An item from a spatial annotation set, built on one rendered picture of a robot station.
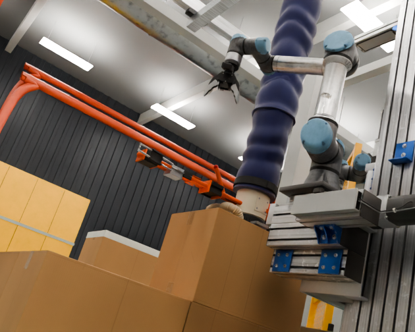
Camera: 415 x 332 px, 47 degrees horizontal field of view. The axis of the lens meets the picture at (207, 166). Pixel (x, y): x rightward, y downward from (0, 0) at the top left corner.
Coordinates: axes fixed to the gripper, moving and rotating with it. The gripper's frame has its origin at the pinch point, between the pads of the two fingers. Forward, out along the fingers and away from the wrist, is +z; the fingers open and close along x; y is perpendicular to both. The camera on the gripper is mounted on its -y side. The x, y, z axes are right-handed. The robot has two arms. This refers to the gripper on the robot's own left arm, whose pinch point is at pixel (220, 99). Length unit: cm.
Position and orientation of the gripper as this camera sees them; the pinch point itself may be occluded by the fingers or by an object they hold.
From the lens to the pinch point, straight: 207.7
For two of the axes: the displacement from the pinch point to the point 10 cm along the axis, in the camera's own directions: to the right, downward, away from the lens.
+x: -9.6, -2.4, 1.3
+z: -2.7, 9.0, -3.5
